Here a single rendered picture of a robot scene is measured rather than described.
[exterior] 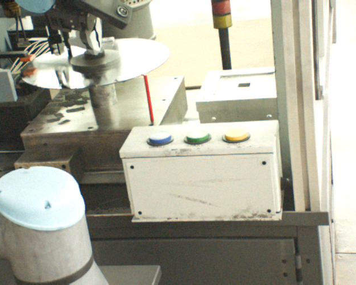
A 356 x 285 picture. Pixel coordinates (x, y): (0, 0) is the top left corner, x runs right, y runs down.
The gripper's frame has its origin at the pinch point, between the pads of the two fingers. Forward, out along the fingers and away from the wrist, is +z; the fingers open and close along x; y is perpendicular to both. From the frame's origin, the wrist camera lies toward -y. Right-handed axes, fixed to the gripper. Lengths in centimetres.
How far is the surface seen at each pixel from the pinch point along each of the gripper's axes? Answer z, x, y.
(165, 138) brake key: -11.2, 26.5, -23.0
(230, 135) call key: -13.0, 24.8, -34.7
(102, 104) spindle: 11.5, 6.1, -0.8
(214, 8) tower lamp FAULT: 2.3, -18.6, -21.4
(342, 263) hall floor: 110, -14, -62
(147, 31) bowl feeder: 56, -55, 11
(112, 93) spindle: 10.3, 3.3, -2.4
